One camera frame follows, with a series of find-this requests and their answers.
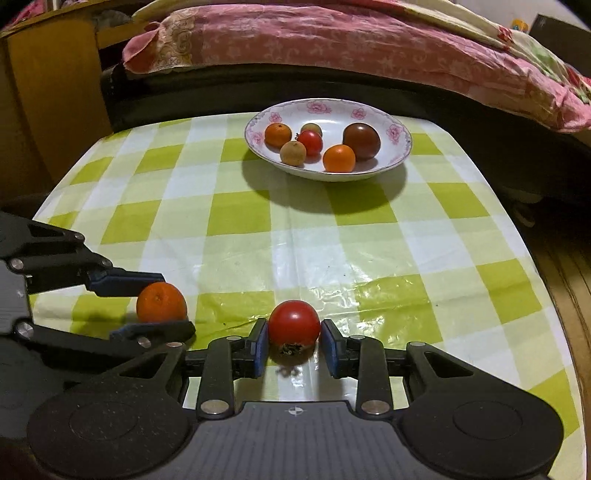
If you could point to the brown wooden desk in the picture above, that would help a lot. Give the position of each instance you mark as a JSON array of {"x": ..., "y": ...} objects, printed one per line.
[{"x": 46, "y": 92}]

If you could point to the green checked tablecloth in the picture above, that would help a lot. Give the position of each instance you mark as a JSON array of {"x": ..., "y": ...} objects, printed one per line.
[{"x": 231, "y": 217}]

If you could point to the brown longan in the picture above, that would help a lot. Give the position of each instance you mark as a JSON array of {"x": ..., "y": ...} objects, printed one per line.
[
  {"x": 293, "y": 153},
  {"x": 310, "y": 127}
]

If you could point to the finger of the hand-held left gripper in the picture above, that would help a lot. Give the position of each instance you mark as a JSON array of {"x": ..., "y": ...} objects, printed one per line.
[
  {"x": 157, "y": 331},
  {"x": 120, "y": 282}
]

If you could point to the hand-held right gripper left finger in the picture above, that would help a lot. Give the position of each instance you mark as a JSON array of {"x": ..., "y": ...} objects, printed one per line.
[{"x": 260, "y": 348}]

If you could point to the white floral rim plate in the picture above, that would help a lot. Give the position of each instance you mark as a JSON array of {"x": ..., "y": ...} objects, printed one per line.
[{"x": 332, "y": 121}]

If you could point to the small red cherry tomato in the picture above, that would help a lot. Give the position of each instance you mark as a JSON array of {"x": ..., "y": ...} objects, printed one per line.
[{"x": 310, "y": 143}]

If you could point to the small orange mandarin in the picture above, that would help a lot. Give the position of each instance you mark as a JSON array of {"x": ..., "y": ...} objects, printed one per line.
[
  {"x": 339, "y": 158},
  {"x": 161, "y": 302},
  {"x": 278, "y": 135}
]

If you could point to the bed with pink floral quilt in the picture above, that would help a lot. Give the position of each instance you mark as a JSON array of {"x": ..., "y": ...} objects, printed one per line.
[{"x": 346, "y": 41}]

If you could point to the white item in desk shelf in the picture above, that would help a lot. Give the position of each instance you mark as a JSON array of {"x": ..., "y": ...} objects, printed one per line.
[{"x": 111, "y": 21}]

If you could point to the pink patterned cloth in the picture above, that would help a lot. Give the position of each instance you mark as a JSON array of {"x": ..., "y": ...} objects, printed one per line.
[{"x": 27, "y": 11}]

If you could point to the yellow toy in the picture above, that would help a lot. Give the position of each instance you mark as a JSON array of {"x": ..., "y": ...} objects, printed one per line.
[{"x": 519, "y": 25}]

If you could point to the dark wooden headboard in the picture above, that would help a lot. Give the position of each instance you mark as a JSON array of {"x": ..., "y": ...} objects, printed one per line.
[{"x": 554, "y": 25}]

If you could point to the dark brown tomato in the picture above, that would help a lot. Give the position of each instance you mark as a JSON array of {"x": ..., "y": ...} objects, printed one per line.
[{"x": 362, "y": 141}]

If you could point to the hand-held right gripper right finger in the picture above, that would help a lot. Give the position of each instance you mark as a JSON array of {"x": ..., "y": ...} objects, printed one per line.
[{"x": 331, "y": 350}]

